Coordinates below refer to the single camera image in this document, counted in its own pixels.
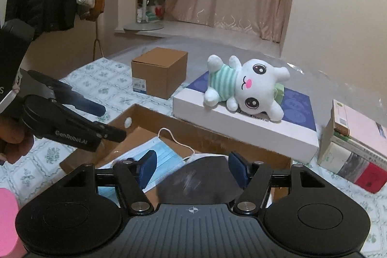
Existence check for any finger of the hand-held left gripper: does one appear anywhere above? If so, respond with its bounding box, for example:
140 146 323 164
27 70 106 117
60 105 127 144

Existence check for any pink cloth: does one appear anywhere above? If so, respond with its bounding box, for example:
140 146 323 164
0 188 26 258

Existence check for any standing fan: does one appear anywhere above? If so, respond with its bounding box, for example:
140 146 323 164
123 0 164 32

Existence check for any small cardboard box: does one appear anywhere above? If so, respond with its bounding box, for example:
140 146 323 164
131 47 188 100

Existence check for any coat rack pole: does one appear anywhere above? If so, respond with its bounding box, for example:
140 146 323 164
91 19 105 61

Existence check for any white flat box blue top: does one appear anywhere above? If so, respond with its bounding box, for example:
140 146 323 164
172 71 320 164

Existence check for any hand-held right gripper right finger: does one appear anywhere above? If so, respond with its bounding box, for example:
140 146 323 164
228 152 333 216

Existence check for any pink white carton box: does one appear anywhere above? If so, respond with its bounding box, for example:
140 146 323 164
317 120 387 194

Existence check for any person's left hand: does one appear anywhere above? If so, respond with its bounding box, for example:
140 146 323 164
0 117 35 165

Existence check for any white bunny plush toy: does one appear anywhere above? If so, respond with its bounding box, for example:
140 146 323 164
203 54 290 122

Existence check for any blue face mask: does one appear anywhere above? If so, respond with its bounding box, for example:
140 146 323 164
96 127 196 202

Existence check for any pink book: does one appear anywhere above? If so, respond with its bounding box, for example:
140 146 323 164
332 99 387 153

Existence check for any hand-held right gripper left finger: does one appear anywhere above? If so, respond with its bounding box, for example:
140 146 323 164
57 150 158 216

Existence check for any shallow cardboard tray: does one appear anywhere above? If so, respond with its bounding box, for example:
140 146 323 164
60 104 292 205

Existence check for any dark grey cloth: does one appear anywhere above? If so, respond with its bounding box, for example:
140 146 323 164
156 155 244 205

